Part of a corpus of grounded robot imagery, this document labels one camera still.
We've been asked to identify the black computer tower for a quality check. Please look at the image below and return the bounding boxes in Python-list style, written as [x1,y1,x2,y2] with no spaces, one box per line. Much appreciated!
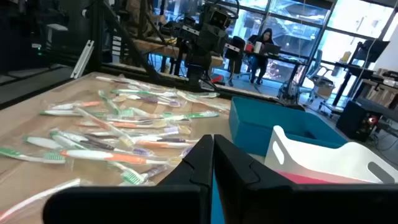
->
[335,100,380,143]

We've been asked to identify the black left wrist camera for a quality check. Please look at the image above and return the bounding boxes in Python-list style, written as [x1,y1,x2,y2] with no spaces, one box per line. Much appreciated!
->
[206,9,233,29]

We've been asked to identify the black desk monitor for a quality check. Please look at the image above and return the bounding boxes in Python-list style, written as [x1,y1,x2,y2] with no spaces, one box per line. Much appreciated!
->
[354,39,391,63]

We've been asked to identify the pink plastic bin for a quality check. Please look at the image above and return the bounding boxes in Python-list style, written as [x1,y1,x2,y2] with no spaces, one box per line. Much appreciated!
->
[275,170,376,185]

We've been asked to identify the green toothbrush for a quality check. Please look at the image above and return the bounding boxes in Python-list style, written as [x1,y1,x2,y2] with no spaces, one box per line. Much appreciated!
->
[39,109,105,119]
[161,110,220,121]
[186,91,221,99]
[110,88,177,98]
[0,147,67,165]
[107,161,147,187]
[49,129,94,151]
[22,135,63,151]

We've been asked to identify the person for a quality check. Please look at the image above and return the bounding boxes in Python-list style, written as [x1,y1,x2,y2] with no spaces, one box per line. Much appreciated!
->
[247,27,276,86]

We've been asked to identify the white office chair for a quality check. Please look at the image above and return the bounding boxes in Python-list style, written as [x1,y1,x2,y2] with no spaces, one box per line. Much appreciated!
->
[300,49,336,106]

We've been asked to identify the wooden workbench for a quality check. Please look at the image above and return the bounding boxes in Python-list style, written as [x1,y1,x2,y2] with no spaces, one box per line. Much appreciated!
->
[133,39,224,68]

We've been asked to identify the white plastic bin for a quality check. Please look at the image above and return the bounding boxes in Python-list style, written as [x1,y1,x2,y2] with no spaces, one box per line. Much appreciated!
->
[264,125,398,185]

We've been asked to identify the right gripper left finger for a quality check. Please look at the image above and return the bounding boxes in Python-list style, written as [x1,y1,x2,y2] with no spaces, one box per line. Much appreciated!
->
[42,134,215,224]

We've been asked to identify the black office chair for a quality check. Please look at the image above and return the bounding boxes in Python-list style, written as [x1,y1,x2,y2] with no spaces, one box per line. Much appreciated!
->
[224,35,246,88]

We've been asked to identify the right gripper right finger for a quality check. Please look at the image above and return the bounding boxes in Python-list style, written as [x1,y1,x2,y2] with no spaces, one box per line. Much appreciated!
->
[213,133,398,224]

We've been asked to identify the black office desk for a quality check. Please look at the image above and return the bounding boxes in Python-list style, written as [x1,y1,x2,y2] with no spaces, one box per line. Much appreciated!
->
[244,51,307,94]

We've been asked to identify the dark laptop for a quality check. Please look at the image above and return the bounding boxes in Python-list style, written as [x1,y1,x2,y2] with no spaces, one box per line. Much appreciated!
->
[264,42,282,55]

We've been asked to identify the white metal bar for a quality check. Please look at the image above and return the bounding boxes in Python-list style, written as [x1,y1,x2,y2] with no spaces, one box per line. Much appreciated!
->
[70,39,95,80]

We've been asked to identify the teal plastic bin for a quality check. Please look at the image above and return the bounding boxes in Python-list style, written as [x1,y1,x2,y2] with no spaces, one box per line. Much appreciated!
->
[229,96,349,156]

